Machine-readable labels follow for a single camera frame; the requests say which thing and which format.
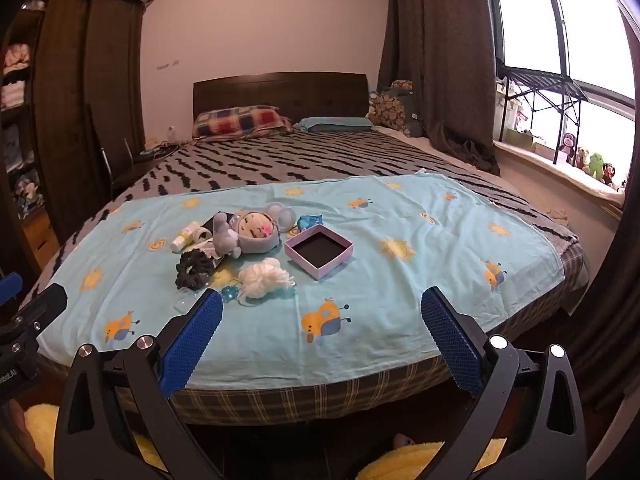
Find black scrunchie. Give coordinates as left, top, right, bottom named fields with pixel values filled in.
left=175, top=249, right=217, bottom=291

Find white tube yellow cap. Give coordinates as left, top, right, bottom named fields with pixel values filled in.
left=170, top=221, right=201, bottom=254

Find dark teal cushion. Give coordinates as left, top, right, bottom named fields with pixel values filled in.
left=380, top=87, right=427, bottom=139

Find bed with plaid sheet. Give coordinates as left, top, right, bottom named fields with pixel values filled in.
left=115, top=240, right=591, bottom=426

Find yellow fluffy mat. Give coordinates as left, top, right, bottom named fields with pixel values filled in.
left=22, top=402, right=508, bottom=480

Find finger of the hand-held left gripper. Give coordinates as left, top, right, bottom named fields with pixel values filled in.
left=11, top=283, right=68, bottom=346
left=0, top=272, right=24, bottom=311

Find light blue printed cloth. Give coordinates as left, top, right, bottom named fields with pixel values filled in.
left=37, top=176, right=566, bottom=391

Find teal pillow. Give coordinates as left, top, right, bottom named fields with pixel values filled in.
left=294, top=116, right=375, bottom=133

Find brown curtain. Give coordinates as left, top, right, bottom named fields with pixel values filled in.
left=567, top=200, right=640, bottom=411
left=377, top=0, right=501, bottom=176

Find black folding rack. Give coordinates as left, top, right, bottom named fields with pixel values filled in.
left=495, top=65, right=589, bottom=166

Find white bath pouf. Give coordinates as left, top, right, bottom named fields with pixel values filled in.
left=237, top=257, right=297, bottom=302

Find pink square box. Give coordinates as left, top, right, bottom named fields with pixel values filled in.
left=284, top=224, right=355, bottom=281

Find dark wooden headboard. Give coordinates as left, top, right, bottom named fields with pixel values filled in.
left=193, top=72, right=370, bottom=136

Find dark metal-frame chair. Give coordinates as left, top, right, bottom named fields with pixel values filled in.
left=87, top=105, right=166, bottom=201

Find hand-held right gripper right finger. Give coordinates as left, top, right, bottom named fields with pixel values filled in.
left=420, top=286, right=587, bottom=480

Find stack of folded clothes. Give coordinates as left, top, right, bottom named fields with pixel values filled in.
left=0, top=42, right=45, bottom=221

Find cables on nightstand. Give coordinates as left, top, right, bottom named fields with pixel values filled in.
left=142, top=136, right=181, bottom=158

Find grey hooded plush doll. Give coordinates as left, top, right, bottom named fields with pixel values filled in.
left=235, top=210, right=282, bottom=257

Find dark wooden wardrobe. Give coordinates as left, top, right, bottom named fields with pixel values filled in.
left=32, top=0, right=156, bottom=233

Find red blue plaid pillow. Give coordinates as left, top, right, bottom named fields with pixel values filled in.
left=192, top=105, right=296, bottom=140

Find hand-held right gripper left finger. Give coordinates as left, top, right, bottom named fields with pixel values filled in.
left=54, top=289, right=224, bottom=480

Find grey plush toy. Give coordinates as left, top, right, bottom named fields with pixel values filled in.
left=212, top=212, right=243, bottom=259

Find large window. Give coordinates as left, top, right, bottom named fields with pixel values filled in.
left=494, top=0, right=640, bottom=196

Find grey black striped blanket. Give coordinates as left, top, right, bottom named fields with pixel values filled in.
left=37, top=130, right=583, bottom=281

